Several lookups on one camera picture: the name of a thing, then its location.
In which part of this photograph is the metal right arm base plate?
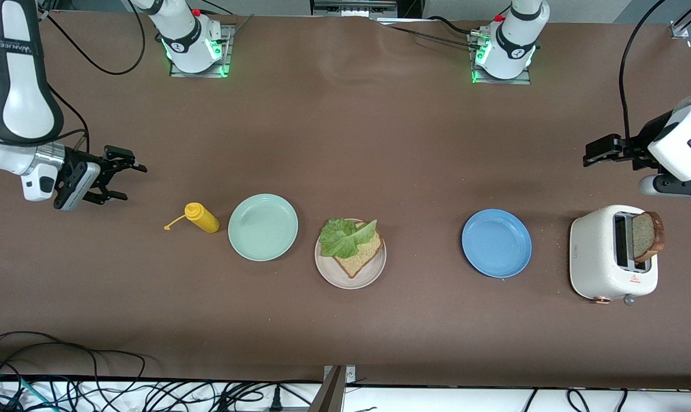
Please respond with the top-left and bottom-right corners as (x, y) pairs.
(169, 24), (236, 78)

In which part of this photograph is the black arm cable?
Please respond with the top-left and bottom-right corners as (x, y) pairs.
(37, 0), (147, 150)
(619, 0), (666, 142)

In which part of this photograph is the green lettuce leaf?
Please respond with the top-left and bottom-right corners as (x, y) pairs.
(319, 218), (378, 259)

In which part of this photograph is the mint green plate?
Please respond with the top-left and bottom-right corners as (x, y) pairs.
(228, 193), (299, 262)

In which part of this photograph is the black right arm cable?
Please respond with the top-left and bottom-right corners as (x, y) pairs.
(37, 0), (147, 150)

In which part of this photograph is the aluminium profile rail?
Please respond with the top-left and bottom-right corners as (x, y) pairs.
(669, 0), (691, 39)

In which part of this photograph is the blue plate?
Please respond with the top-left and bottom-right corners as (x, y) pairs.
(461, 208), (533, 279)

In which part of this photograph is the dark metal equipment frame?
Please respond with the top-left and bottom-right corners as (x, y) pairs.
(310, 0), (399, 19)

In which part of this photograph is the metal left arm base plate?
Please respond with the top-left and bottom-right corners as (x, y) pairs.
(468, 31), (532, 85)

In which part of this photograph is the black looped floor cable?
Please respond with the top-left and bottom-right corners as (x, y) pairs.
(0, 331), (147, 401)

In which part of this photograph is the brown bread slice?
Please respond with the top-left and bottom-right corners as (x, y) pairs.
(332, 222), (384, 279)
(632, 211), (665, 264)

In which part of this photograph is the white toaster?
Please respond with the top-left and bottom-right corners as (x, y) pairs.
(569, 204), (660, 306)

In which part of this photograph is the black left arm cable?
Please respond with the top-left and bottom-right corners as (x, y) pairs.
(619, 0), (666, 142)

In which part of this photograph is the black cable on table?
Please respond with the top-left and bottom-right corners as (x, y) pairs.
(374, 16), (483, 49)

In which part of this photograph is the teal floor cable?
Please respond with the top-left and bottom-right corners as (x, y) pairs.
(0, 372), (54, 412)

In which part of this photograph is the grey metal table bracket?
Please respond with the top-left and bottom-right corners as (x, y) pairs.
(308, 365), (358, 412)

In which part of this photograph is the yellow mustard squeeze bottle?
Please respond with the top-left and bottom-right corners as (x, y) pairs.
(164, 202), (221, 234)

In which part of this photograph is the beige plate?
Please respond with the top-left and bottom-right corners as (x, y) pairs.
(314, 219), (387, 290)

